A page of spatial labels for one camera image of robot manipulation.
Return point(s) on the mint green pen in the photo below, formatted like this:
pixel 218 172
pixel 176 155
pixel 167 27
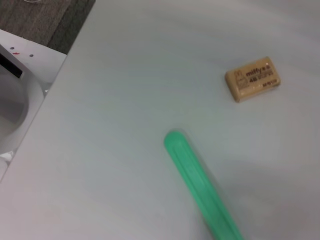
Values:
pixel 195 180

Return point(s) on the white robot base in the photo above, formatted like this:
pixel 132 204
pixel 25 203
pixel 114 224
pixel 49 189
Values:
pixel 15 112

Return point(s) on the beige eraser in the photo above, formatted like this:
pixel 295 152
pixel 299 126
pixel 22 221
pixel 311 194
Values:
pixel 252 80

